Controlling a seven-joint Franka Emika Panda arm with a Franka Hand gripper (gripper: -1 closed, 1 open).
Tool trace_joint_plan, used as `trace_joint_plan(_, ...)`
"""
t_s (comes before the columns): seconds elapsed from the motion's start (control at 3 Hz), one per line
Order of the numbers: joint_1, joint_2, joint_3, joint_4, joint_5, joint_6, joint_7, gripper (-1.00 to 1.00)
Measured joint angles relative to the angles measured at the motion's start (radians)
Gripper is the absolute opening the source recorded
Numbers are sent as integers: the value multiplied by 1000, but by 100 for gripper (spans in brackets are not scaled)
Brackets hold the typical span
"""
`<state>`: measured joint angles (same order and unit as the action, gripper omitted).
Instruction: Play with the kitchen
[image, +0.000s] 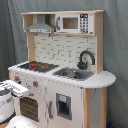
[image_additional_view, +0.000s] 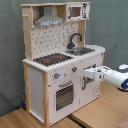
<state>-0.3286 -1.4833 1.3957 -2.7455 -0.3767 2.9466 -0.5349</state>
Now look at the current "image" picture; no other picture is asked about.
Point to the grey ice dispenser panel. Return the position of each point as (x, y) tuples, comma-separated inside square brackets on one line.
[(63, 104)]

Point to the black toy faucet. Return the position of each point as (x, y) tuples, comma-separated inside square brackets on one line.
[(83, 64)]

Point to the oven knob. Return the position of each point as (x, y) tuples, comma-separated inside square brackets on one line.
[(35, 83), (16, 78)]

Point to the white oven door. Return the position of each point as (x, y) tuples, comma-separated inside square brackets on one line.
[(32, 107)]

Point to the wooden toy kitchen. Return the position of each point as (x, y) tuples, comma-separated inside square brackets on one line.
[(88, 97)]

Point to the metal sink basin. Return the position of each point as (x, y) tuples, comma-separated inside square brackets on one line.
[(74, 74)]

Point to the left oven knob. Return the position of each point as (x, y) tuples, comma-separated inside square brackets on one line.
[(16, 78)]

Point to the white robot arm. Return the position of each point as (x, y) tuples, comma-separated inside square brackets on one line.
[(8, 117)]

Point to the black stovetop red burners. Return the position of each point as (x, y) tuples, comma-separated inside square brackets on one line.
[(38, 66)]

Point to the grey fridge door handle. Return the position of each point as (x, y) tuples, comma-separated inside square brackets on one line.
[(50, 110)]

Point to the toy microwave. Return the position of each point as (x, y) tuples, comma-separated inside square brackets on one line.
[(74, 23)]

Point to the grey range hood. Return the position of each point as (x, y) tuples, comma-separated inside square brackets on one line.
[(41, 26)]

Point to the right oven knob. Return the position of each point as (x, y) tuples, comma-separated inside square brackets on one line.
[(35, 83)]

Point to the grey backdrop curtain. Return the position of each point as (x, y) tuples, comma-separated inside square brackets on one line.
[(13, 47)]

